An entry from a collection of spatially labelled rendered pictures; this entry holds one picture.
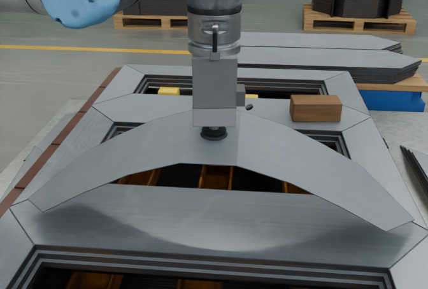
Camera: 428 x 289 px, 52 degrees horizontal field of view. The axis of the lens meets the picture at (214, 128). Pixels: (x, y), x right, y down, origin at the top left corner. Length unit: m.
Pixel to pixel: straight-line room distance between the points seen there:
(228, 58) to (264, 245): 0.31
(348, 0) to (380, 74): 3.75
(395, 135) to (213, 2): 0.88
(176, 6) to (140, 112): 4.08
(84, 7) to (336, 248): 0.52
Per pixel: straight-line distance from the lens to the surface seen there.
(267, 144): 0.70
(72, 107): 1.67
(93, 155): 0.82
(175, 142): 0.69
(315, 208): 0.84
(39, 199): 0.82
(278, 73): 1.44
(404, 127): 1.41
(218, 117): 0.64
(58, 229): 0.82
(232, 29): 0.61
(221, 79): 0.62
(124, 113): 1.18
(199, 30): 0.61
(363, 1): 5.32
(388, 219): 0.75
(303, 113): 1.12
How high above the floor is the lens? 1.35
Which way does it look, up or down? 28 degrees down
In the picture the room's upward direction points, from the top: straight up
